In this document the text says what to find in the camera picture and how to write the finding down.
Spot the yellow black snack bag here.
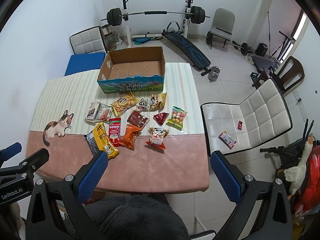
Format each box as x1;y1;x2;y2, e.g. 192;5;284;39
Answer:
84;122;119;160

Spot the white beige Franzzi packet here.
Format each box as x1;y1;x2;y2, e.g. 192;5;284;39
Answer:
85;102;101;122

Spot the orange snack bag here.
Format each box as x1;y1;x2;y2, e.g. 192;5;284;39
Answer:
119;124;142;150

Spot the red rectangular snack packet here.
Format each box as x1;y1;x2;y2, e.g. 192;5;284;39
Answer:
108;118;121;147

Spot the dark red jelly packet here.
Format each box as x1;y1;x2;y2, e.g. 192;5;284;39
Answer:
127;110;149;129

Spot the red panda snack bag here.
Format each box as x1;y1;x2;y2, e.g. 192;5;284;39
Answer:
146;127;169;150

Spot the white goose plush toy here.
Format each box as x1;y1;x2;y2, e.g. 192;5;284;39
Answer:
284;135;314;199

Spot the black fleece clothing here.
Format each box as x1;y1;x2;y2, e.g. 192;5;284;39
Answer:
84;194;190;239

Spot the red white packet on chair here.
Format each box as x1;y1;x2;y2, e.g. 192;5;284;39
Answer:
219;131;236;150

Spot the white cookie packet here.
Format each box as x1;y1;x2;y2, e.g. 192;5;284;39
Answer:
95;104;113;122

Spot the white quilted chair right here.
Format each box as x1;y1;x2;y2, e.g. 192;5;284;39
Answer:
200;79;293;155

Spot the white quilted chair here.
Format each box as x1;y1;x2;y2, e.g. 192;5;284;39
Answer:
69;26;107;55
200;79;293;155

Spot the blue cushion pad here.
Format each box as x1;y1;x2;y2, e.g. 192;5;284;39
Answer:
65;52;106;76

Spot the yellow biscuit bag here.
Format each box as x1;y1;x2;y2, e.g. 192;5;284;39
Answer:
111;92;139;117

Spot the small white cow packet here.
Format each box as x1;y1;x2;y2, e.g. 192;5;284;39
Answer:
136;98;150;112

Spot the red triangular snack packet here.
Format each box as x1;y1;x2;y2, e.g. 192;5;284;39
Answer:
153;112;169;126

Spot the white quilted chair left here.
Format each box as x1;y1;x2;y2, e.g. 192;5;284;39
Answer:
69;26;107;55

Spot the colourful candy balls bag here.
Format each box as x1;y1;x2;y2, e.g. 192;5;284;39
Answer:
166;106;187;131

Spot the yellow panda snack bag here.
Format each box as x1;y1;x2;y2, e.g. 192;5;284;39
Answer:
149;93;167;112

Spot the dark wooden chair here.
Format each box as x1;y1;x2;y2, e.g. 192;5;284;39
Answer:
252;56;305;95

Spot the cardboard milk box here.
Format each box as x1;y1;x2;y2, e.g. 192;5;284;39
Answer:
97;47;165;94

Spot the chrome dumbbell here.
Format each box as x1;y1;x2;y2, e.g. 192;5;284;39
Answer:
201;66;220;82

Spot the barbell with black plates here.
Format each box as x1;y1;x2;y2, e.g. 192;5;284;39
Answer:
101;6;210;27

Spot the black sit-up bench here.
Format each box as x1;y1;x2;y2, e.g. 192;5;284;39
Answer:
162;21;211;76

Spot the grey folding chair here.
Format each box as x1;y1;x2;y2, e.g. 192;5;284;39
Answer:
206;8;235;48

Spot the white barbell rack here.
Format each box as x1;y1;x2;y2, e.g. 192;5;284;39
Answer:
120;0;195;48

